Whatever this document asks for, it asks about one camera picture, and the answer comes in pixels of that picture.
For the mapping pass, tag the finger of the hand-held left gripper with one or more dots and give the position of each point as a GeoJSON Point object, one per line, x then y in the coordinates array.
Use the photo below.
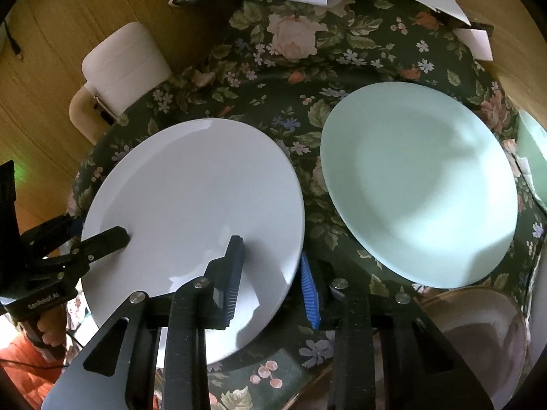
{"type": "Point", "coordinates": [107, 241]}
{"type": "Point", "coordinates": [55, 232]}

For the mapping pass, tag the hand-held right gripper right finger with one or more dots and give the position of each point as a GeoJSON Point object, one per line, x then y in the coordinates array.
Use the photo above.
{"type": "Point", "coordinates": [310, 299]}

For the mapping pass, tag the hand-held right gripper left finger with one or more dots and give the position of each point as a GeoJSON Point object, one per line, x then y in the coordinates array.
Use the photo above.
{"type": "Point", "coordinates": [228, 282]}

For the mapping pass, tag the pink plate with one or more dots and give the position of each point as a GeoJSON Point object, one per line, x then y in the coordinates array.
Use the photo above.
{"type": "Point", "coordinates": [192, 205]}

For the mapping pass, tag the pale green plate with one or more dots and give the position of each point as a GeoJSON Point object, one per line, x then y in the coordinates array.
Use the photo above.
{"type": "Point", "coordinates": [419, 179]}

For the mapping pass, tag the pale green bowl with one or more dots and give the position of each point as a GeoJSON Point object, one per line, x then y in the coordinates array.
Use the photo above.
{"type": "Point", "coordinates": [534, 149]}

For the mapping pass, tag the person's left forearm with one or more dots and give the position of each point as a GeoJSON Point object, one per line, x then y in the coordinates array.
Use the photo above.
{"type": "Point", "coordinates": [25, 378]}

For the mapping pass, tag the person's left hand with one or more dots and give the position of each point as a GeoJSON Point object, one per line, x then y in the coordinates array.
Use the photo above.
{"type": "Point", "coordinates": [51, 333]}

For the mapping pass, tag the gold-rimmed white bowl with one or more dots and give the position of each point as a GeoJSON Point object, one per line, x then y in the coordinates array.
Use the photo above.
{"type": "Point", "coordinates": [478, 329]}

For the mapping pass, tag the cream mug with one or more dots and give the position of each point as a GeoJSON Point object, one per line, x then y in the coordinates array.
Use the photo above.
{"type": "Point", "coordinates": [124, 68]}

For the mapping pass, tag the dark floral cloth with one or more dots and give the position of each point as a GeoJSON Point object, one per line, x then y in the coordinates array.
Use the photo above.
{"type": "Point", "coordinates": [273, 94]}

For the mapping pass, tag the white paper card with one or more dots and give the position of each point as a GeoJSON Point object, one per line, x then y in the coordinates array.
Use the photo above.
{"type": "Point", "coordinates": [478, 42]}

